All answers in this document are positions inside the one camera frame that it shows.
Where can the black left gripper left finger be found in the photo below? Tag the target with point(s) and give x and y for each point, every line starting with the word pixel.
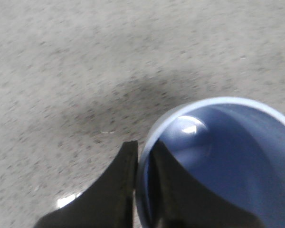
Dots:
pixel 107 203

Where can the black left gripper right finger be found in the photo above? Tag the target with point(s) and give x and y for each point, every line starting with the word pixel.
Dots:
pixel 178 200

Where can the blue plastic cup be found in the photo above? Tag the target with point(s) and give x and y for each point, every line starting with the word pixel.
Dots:
pixel 233 146

